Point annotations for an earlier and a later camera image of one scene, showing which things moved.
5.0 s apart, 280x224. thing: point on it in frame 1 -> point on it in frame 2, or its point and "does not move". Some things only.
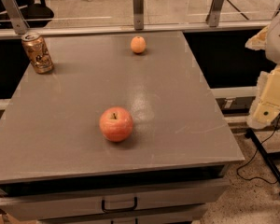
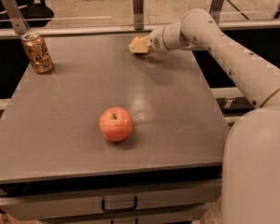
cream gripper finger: x=272 y=96 -> x=155 y=39
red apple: x=116 y=124 does not move
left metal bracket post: x=14 y=12 does not move
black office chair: x=32 y=4 does not move
